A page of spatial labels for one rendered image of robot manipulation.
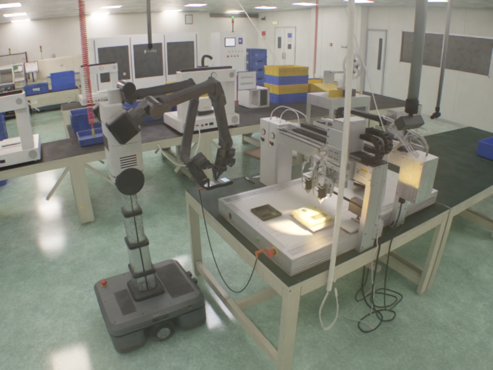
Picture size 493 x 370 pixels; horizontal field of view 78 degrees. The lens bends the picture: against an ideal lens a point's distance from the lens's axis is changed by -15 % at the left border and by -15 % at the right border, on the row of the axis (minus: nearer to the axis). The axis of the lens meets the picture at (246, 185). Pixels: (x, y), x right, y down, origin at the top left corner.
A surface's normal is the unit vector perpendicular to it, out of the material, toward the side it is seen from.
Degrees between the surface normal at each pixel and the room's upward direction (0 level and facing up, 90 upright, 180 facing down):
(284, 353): 90
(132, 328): 90
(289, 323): 90
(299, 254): 0
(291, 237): 0
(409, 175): 90
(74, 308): 0
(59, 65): 68
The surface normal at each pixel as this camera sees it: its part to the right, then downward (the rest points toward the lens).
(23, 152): 0.51, 0.35
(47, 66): 0.47, -0.03
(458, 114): -0.86, 0.21
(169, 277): 0.00, -0.91
